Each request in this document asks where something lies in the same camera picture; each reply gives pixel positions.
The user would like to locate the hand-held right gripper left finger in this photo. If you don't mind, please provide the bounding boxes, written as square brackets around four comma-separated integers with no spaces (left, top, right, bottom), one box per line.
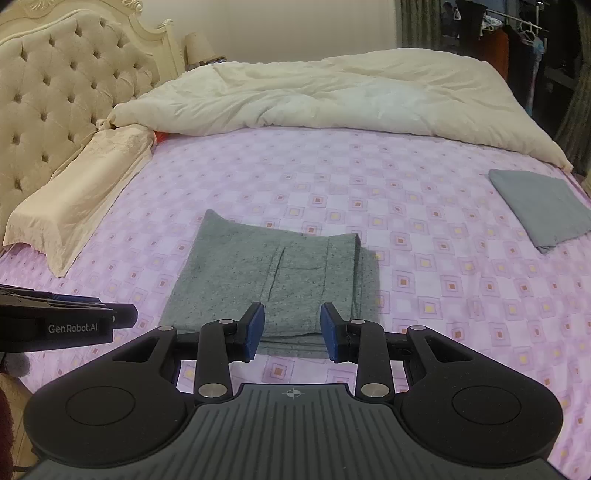
[108,302,266,401]

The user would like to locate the pink patterned bed sheet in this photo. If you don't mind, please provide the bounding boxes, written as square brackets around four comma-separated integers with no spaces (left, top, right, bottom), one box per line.
[0,124,591,468]

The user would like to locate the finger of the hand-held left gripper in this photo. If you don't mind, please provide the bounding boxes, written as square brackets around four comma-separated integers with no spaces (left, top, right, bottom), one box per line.
[51,295,138,330]

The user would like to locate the grey pants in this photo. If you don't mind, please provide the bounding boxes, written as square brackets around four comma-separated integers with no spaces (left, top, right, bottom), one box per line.
[159,209,380,357]

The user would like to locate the cream duvet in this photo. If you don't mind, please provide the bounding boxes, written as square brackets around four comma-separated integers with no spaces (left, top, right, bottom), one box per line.
[96,50,575,174]

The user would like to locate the cream tufted headboard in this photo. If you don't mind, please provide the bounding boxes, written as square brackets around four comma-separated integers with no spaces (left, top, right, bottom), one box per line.
[0,0,186,247]

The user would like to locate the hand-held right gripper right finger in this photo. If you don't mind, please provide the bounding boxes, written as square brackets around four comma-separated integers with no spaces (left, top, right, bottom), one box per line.
[320,302,500,400]

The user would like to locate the grey-green curtain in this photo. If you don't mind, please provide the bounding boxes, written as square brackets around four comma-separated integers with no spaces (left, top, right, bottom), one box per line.
[399,0,445,49]
[553,58,591,172]

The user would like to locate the folded blue-grey cloth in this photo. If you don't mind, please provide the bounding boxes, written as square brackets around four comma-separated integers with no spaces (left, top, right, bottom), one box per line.
[488,169,591,254]

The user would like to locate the cream pillow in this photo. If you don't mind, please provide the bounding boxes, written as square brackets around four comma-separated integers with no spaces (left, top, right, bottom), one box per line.
[2,124,156,278]

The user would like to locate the clothes rack with hanging clothes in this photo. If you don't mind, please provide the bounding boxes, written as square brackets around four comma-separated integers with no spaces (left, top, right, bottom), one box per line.
[438,0,585,116]

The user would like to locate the bedside lamp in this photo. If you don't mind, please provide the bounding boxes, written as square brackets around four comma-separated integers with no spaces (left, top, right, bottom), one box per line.
[184,32,216,66]

